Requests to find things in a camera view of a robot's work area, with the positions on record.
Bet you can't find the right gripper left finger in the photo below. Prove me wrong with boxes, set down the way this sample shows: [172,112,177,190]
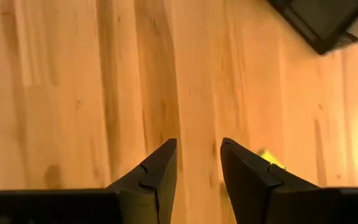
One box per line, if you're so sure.
[106,138,178,224]

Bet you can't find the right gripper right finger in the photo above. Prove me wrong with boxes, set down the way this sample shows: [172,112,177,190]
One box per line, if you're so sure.
[221,137,323,224]

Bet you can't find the yellow-green sticky note pad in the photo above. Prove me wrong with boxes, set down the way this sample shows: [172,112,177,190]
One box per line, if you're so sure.
[256,148,288,171]

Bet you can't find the black mesh desk organizer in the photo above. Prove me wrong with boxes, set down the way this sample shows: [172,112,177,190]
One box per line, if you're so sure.
[265,0,358,56]

